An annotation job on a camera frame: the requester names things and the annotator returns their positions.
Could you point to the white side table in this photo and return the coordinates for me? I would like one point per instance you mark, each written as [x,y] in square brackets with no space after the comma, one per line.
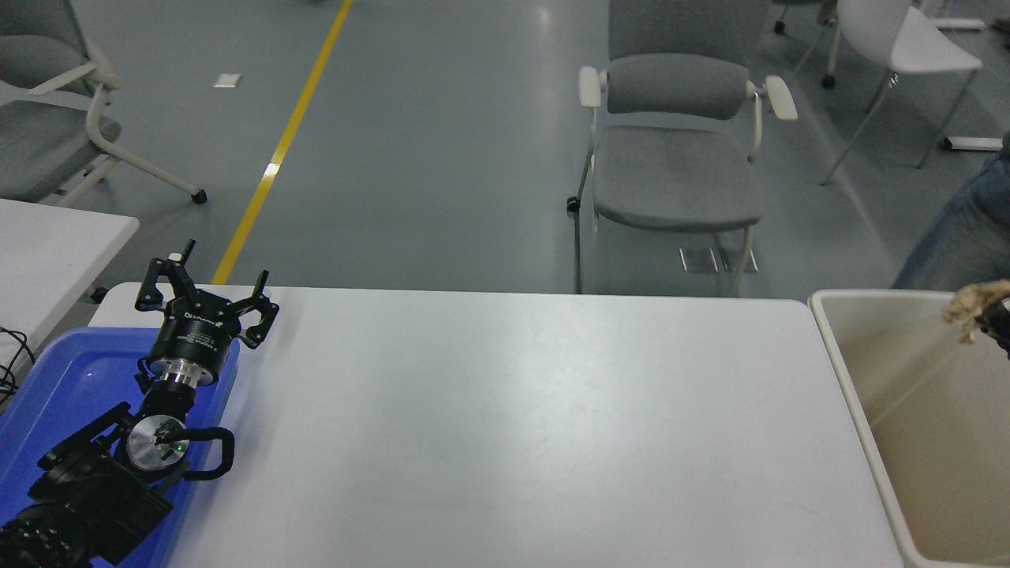
[47,252]

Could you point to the silver floor plate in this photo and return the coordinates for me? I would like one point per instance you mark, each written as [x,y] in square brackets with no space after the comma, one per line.
[699,260]
[732,260]

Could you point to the large pale plastic bin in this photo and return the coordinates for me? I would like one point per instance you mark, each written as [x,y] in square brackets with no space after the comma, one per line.
[923,410]

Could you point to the grey chair with white armrests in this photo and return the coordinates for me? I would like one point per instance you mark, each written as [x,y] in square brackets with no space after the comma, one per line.
[675,170]

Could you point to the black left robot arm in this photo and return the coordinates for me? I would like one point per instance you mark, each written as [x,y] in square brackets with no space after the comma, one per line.
[95,489]

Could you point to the black caster wheel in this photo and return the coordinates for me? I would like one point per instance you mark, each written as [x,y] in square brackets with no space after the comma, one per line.
[99,296]

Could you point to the white-legged caster chair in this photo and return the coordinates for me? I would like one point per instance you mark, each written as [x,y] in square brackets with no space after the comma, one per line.
[828,79]

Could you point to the blue plastic tray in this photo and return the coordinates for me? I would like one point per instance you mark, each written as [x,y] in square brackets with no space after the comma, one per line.
[71,379]

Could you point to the white chair with metal legs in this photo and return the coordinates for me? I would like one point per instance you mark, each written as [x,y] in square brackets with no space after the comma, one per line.
[919,39]

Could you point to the grey office chair white frame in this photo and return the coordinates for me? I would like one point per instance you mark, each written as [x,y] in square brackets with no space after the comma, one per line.
[39,142]

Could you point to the person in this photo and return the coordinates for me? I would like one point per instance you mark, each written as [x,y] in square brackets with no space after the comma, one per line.
[959,237]

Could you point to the white table foot bar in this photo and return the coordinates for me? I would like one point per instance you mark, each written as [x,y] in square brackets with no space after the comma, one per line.
[961,24]
[974,144]

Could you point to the tan paper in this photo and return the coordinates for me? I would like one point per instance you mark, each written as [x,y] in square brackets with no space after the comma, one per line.
[966,308]

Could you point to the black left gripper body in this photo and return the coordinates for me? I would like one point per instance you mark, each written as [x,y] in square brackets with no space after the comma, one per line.
[197,335]

